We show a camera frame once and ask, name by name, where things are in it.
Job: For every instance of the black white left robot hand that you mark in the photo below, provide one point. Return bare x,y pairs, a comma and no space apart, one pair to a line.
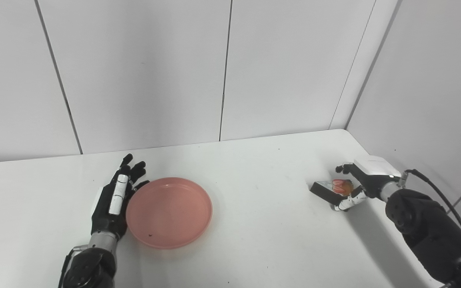
112,200

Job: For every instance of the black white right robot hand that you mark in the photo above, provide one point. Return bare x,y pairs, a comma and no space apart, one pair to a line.
370,176

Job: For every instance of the chocolate cake slice with fruit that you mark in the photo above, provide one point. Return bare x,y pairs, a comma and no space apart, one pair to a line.
328,190

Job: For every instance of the pink round plate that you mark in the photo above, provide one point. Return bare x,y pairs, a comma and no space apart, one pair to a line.
169,212

